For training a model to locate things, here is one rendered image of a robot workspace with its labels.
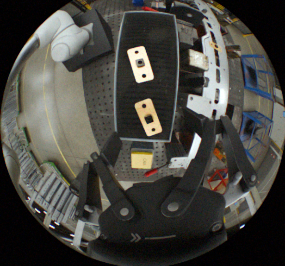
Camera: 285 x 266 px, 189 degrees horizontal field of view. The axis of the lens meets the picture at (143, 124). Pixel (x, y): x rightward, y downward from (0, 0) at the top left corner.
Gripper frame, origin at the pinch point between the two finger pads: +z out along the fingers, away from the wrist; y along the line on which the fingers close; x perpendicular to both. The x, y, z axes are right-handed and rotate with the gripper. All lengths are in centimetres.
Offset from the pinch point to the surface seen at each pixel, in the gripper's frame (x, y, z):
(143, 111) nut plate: 2.0, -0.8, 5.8
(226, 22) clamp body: 45, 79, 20
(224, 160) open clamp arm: -40, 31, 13
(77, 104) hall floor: 34, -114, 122
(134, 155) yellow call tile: -8.6, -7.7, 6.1
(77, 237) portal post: -205, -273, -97
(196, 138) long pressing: -22.7, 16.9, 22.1
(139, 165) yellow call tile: -12.8, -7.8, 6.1
